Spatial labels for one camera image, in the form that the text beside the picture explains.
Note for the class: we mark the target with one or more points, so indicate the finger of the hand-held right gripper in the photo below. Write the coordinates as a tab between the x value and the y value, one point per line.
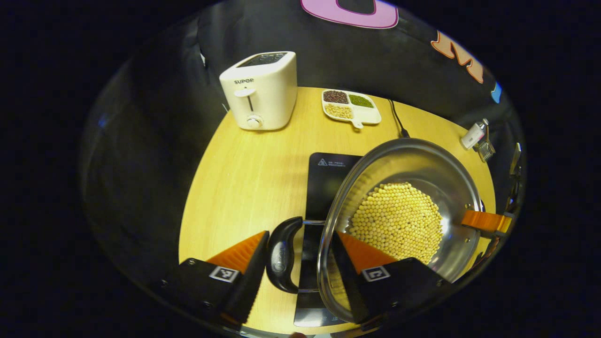
483	220

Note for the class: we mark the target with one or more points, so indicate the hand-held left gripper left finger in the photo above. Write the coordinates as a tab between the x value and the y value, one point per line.
251	286

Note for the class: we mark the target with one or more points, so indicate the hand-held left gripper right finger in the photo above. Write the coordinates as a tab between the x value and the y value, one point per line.
350	291

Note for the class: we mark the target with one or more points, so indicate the pile of yellow soybeans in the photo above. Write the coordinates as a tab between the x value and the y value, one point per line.
399	220

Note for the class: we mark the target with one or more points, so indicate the black induction cooktop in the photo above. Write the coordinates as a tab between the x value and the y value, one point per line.
328	188

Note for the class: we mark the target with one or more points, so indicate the white plastic bottle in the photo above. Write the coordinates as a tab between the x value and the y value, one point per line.
473	135

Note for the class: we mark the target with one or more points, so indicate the white divided bean dish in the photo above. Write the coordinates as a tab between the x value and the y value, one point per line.
366	112

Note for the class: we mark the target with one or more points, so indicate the white toaster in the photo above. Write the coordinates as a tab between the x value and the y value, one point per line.
267	98

